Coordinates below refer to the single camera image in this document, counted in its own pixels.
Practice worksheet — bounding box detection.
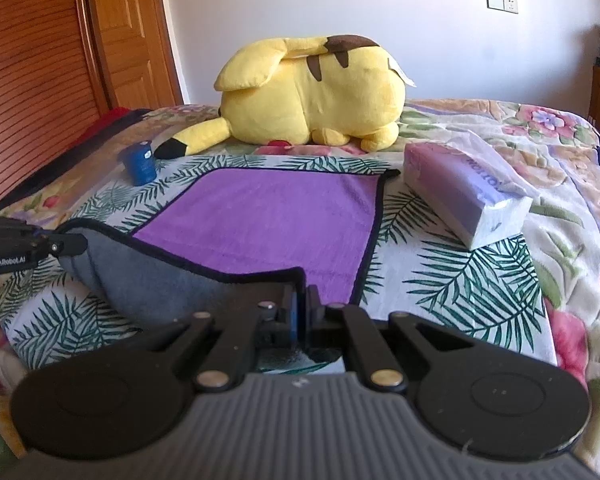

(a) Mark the purple grey microfibre towel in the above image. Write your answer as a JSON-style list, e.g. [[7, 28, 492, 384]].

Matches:
[[60, 168, 394, 344]]

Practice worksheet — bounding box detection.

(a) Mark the palm leaf print sheet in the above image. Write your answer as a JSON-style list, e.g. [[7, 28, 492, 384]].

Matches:
[[0, 154, 556, 370]]

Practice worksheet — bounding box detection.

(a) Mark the blue plastic cup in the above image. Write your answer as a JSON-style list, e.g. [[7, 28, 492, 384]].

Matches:
[[118, 141, 157, 186]]

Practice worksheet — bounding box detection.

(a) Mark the red dark blanket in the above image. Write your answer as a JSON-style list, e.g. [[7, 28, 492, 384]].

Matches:
[[0, 107, 150, 210]]

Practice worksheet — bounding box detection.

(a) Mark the wooden louvred wardrobe door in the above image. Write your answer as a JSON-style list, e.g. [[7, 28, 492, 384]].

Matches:
[[0, 0, 109, 201]]

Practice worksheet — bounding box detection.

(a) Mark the purple tissue pack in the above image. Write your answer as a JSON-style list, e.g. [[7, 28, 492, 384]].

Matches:
[[402, 132, 540, 250]]

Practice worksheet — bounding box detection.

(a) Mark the wooden panel door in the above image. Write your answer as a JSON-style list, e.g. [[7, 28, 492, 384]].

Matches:
[[87, 0, 183, 110]]

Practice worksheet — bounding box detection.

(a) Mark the yellow Pikachu plush toy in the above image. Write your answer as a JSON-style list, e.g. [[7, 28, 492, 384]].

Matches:
[[154, 35, 414, 159]]

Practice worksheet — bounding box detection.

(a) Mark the white wall switch plate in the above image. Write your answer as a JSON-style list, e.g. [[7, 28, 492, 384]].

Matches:
[[486, 0, 518, 14]]

